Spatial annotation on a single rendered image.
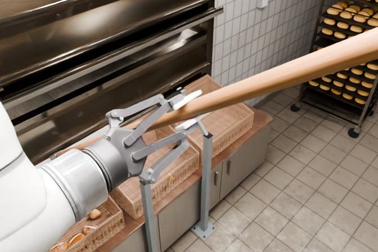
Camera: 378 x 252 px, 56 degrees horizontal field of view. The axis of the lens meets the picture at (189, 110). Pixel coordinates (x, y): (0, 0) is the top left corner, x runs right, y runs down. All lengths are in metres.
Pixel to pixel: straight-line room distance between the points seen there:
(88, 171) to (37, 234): 0.09
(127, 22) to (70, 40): 0.35
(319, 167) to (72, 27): 2.40
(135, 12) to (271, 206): 1.82
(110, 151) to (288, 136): 3.16
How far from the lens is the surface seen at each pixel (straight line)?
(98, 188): 0.50
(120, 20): 2.06
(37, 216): 0.47
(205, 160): 2.19
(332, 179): 3.32
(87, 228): 2.11
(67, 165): 0.49
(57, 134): 2.13
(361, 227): 3.09
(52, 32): 1.88
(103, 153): 0.51
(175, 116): 0.64
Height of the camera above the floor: 2.35
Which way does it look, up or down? 38 degrees down
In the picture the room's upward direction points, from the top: straight up
